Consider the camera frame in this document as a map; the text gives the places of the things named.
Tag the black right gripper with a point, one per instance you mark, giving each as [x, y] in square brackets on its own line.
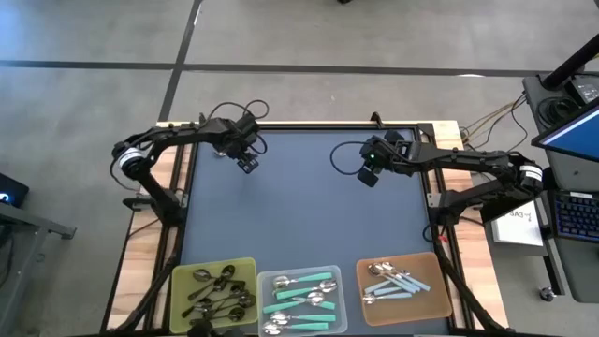
[384, 156]

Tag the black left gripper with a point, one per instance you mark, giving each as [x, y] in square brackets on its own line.
[229, 138]

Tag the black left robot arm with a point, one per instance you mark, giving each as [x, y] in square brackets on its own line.
[187, 133]

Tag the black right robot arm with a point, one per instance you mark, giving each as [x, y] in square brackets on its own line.
[468, 161]

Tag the blue table mat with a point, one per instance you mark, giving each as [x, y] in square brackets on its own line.
[304, 210]

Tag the yellow plastic container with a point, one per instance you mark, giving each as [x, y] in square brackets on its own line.
[180, 276]

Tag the orange plastic container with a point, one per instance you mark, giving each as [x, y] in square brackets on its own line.
[421, 309]

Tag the white paper sheet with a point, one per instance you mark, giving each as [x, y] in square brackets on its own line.
[515, 229]

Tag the blue screen monitor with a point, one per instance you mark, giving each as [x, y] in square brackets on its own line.
[575, 136]

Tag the black keyboard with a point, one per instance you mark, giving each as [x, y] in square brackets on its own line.
[578, 217]

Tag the cart caster wheel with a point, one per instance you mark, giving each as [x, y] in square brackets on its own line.
[547, 294]

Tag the grey equipment cart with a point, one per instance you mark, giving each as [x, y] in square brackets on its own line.
[575, 271]

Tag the grey side desk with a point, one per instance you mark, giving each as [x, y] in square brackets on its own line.
[28, 224]

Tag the black power adapter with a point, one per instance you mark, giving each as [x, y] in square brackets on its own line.
[585, 91]

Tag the black pole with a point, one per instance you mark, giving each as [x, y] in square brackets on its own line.
[573, 61]

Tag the dark laptop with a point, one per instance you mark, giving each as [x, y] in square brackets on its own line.
[11, 189]

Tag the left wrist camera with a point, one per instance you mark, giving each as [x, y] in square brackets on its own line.
[246, 124]

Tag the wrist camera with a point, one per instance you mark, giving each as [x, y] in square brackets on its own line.
[394, 136]
[246, 124]

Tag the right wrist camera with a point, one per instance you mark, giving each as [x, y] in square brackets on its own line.
[394, 136]

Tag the black clamp bracket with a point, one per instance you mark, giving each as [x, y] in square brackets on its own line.
[376, 119]

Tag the black metal table frame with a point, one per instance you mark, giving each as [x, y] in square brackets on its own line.
[426, 132]

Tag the black diagonal frame strut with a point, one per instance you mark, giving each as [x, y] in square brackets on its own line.
[468, 295]
[145, 299]

